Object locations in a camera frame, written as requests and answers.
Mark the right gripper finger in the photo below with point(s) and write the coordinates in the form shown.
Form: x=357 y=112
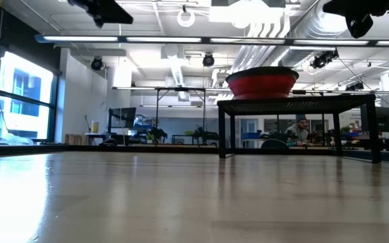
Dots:
x=366 y=6
x=359 y=25

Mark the red collapsible bowl grey rim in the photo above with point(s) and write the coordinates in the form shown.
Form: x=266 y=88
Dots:
x=262 y=84

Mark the black ceiling spotlight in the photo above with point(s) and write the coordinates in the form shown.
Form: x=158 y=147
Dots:
x=323 y=59
x=208 y=60
x=355 y=86
x=96 y=63

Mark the long ceiling light bar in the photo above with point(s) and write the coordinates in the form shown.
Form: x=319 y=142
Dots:
x=164 y=39

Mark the dark computer monitor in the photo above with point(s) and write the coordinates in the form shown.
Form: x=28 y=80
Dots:
x=125 y=114
x=387 y=119

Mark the black perforated metal stand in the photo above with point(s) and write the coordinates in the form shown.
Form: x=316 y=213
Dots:
x=296 y=103

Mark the yellow container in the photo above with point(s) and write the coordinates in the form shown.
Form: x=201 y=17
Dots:
x=95 y=126

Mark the person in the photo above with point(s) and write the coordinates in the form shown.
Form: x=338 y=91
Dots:
x=299 y=130

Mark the dark green room plant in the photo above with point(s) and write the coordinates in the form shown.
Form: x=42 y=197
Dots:
x=156 y=133

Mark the crumpled clear plastic sheet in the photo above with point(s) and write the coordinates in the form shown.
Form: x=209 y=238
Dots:
x=17 y=139

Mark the dark rounded chair back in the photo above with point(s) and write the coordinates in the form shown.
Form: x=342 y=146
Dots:
x=275 y=143

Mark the silver ventilation duct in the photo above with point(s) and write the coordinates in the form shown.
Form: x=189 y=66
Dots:
x=316 y=27

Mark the window with dark frame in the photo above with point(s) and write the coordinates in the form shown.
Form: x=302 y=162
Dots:
x=25 y=81

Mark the black metal rig frame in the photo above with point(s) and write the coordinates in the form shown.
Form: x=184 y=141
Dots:
x=181 y=89

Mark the black arched bracket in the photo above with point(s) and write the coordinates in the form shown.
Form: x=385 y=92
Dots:
x=109 y=141

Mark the black aluminium table frame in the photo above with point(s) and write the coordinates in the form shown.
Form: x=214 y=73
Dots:
x=140 y=148

